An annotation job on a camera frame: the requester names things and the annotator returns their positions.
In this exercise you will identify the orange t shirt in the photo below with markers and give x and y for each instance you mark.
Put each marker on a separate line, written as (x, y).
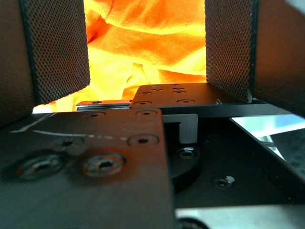
(139, 42)

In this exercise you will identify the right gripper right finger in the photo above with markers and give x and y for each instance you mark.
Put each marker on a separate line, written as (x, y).
(255, 49)

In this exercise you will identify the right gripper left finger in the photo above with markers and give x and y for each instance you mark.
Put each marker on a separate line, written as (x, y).
(43, 54)

